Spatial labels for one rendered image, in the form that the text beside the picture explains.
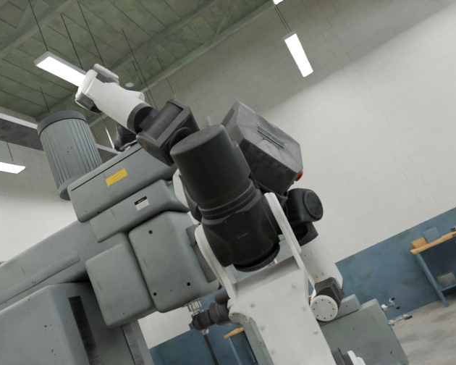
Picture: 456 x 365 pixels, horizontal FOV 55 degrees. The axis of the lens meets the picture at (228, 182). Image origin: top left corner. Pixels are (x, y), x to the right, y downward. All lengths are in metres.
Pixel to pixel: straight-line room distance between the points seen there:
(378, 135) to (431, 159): 0.96
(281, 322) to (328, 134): 7.44
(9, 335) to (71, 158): 0.67
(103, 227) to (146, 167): 0.27
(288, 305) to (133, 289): 0.82
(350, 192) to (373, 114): 1.44
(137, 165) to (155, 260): 0.34
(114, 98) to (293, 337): 0.78
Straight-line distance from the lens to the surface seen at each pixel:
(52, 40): 7.92
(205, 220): 0.84
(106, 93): 1.27
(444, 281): 7.25
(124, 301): 1.59
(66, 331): 1.64
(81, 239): 1.70
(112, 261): 1.61
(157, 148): 1.13
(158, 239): 1.54
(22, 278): 1.89
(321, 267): 1.30
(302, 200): 1.23
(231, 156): 0.79
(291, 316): 0.86
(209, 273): 1.55
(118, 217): 1.60
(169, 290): 1.53
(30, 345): 1.72
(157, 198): 1.52
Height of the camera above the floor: 1.23
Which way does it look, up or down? 15 degrees up
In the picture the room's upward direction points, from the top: 25 degrees counter-clockwise
